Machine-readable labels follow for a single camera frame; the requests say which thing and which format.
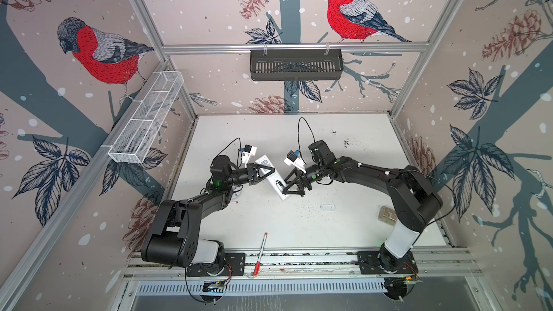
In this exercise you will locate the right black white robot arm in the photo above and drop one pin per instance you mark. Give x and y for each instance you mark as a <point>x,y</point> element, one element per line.
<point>414,199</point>

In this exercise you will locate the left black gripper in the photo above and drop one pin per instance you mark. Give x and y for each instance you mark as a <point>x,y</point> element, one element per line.
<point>253,181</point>

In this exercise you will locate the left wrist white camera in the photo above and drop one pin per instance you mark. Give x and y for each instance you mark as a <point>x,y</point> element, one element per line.
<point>246,153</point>

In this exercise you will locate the white wire mesh shelf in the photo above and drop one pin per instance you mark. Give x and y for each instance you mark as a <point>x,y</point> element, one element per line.
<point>141,130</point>

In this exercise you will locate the white remote control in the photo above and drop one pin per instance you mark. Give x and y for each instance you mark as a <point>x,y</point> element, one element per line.
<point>273,177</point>

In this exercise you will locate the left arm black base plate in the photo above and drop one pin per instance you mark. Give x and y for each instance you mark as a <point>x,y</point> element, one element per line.
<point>231,264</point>

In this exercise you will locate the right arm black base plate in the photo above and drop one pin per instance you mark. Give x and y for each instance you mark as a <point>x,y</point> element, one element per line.
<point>377,262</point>

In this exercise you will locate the black hanging basket shelf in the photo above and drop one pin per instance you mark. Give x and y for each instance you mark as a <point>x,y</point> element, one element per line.
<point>296,65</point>

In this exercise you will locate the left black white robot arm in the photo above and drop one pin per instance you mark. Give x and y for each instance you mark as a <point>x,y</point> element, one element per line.
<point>174,236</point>

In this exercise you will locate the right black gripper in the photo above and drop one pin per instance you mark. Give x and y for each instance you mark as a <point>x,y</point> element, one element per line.
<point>294,180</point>

